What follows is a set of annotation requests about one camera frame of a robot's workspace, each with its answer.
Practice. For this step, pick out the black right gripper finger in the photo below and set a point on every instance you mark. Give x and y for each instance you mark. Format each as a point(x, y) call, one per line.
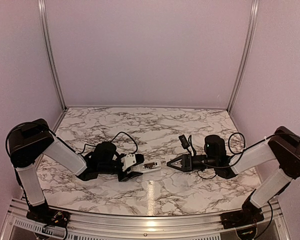
point(181, 160)
point(182, 168)

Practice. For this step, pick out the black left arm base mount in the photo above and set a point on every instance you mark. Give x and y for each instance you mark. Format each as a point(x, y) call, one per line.
point(42, 213)

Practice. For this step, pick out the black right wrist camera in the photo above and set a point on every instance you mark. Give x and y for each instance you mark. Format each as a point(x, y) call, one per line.
point(184, 142)

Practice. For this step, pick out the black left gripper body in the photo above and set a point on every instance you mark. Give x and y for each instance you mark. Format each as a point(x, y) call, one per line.
point(105, 168)

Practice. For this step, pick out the aluminium frame corner post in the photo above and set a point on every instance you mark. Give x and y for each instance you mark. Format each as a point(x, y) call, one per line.
point(251, 29)
point(50, 56)

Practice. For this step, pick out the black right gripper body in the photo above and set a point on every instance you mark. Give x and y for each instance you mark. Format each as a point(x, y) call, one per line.
point(209, 160)

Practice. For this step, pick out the aluminium frame corner post left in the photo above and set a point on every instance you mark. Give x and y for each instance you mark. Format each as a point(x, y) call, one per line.
point(50, 56)

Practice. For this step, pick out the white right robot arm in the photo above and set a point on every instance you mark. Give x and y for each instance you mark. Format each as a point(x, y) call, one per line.
point(280, 151)

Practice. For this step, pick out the white battery cover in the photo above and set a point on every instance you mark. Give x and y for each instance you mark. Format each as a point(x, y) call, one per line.
point(168, 158)

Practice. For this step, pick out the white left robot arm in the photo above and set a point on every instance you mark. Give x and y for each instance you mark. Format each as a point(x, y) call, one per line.
point(28, 141)

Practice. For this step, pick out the white remote control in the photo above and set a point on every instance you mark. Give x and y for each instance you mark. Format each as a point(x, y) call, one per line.
point(148, 167)

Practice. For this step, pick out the aluminium frame corner post right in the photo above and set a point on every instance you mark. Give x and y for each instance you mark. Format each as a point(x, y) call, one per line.
point(251, 29)

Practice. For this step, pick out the aluminium front frame rail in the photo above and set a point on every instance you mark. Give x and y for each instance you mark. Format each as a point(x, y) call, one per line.
point(98, 226)

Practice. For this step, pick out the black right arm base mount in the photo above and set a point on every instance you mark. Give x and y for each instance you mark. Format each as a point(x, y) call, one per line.
point(248, 215)

